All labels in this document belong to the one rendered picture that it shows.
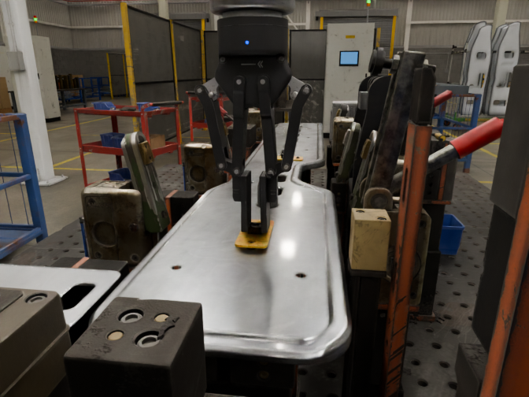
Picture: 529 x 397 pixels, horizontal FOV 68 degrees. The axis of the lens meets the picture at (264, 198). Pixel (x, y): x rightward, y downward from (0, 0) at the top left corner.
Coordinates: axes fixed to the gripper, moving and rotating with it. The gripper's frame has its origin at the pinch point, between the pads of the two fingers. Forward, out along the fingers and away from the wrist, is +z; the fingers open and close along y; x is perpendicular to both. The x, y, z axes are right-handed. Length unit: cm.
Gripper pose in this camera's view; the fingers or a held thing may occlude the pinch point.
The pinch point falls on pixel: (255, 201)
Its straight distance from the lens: 47.7
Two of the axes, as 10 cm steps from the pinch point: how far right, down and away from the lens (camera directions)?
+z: 0.1, 9.5, 3.0
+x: -1.3, 3.0, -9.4
